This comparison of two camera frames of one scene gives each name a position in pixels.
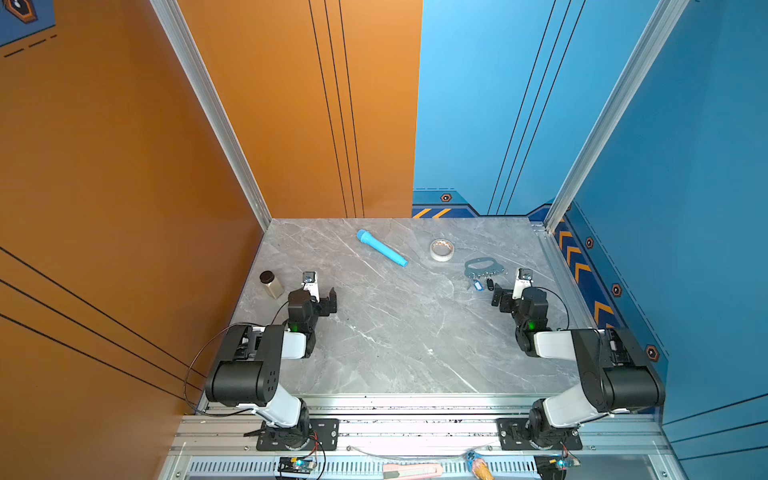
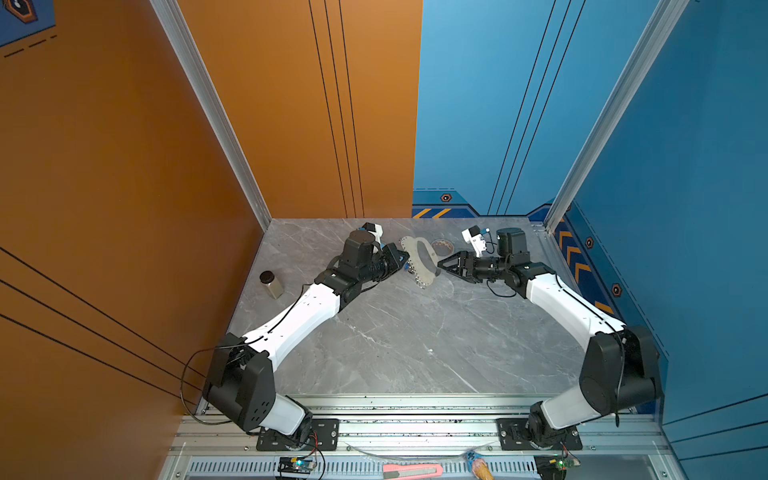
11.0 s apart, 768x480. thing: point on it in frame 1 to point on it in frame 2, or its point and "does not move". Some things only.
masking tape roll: (441, 250) does not move
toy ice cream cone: (480, 470) does not move
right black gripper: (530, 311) to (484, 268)
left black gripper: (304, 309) to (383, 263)
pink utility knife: (396, 471) does not move
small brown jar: (271, 284) does not move
